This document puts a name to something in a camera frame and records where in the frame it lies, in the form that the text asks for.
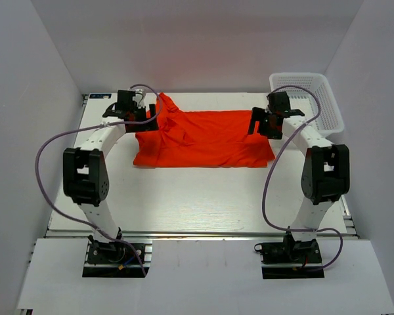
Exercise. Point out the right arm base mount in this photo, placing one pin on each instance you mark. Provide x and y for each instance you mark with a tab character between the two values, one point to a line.
290	259

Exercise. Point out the blue label sticker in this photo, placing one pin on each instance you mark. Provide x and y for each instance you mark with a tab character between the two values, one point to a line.
100	96

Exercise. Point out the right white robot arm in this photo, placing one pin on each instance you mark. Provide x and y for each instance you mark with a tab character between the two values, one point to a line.
325	176

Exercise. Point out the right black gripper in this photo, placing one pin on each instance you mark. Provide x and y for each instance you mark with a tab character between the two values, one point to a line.
259	114

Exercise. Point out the white plastic mesh basket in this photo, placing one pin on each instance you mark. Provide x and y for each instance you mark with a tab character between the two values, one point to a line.
312	94

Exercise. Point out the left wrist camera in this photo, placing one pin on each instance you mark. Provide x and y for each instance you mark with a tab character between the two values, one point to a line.
139	95

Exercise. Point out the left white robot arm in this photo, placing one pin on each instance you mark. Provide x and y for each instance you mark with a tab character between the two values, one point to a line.
85	176

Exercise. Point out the orange t shirt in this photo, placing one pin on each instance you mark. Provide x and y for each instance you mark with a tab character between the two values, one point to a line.
201	139

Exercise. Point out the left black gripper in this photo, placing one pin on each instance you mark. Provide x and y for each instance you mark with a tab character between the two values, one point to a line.
151	125

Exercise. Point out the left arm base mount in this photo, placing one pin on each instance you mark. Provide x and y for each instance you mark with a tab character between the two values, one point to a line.
116	260

